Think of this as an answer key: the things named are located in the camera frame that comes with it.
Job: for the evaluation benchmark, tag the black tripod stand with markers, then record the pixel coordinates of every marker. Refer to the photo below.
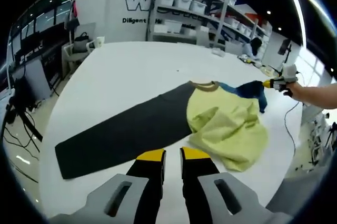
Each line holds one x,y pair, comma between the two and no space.
26,121

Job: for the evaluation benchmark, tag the small yellow black device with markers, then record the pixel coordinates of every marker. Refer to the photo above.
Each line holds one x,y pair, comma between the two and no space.
248,60

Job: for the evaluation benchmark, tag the white stand with pink cloth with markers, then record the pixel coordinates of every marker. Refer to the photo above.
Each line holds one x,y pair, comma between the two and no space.
76,8

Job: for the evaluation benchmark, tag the light grey office chair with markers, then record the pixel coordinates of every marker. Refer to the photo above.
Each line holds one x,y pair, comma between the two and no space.
203,36
234,48

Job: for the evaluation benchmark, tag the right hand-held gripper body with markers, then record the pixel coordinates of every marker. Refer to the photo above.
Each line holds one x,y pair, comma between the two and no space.
289,72

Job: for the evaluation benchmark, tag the yellow blue grey garment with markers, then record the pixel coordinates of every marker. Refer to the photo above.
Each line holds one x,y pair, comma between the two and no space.
229,126

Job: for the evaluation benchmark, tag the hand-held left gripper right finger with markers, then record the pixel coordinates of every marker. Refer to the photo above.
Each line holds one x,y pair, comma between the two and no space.
197,187

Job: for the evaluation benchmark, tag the long ceiling light strip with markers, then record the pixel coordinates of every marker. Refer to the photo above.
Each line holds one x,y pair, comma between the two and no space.
296,5

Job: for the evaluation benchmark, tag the black screen on stand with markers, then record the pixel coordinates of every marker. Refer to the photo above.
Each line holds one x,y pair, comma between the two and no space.
284,48

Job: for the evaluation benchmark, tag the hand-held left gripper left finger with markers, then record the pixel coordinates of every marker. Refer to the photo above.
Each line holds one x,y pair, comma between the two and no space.
147,187

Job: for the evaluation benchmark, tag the grey metal shelf rack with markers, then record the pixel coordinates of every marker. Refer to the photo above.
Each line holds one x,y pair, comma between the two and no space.
184,12

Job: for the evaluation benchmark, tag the white paper cup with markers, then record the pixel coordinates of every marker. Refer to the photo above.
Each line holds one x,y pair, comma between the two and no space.
100,42

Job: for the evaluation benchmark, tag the person's right hand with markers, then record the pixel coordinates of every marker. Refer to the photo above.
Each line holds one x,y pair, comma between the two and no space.
296,92

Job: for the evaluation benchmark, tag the black bag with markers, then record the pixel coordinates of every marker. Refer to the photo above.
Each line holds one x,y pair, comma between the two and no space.
81,41

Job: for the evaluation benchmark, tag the white chair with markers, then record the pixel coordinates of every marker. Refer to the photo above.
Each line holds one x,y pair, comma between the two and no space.
76,55

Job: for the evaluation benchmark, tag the group of white storage bins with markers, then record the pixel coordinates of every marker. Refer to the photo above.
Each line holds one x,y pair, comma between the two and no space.
183,2

